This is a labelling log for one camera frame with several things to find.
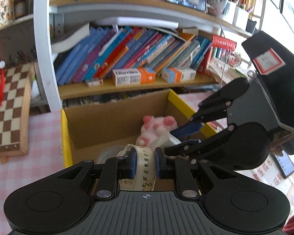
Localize white packing tape roll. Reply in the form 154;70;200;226
96;145;125;164

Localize cream wrist watch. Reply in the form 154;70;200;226
117;144;156;191

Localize pink plush pig toy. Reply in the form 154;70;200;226
135;116;178;147

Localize large white charger plug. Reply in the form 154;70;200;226
157;133;181;151

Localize person right hand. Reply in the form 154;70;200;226
269;131;294;156

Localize stack of papers and books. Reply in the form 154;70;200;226
207;58;250;85

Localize yellow cardboard box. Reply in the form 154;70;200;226
60;88;218;192

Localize black smartphone on table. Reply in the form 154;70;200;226
273;151;294;178

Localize pink checkered tablecloth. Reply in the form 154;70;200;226
0;91;294;216

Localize white orange medicine box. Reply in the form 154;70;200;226
112;67;156;86

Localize row of colourful books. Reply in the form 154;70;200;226
54;26;211;86

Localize wooden chess board box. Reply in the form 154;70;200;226
0;63;35;158

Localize red tassel ornament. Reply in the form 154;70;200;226
0;61;6;106

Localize white charging cable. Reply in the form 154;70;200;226
205;3;230;86

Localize white shelf post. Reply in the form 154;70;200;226
33;0;62;112

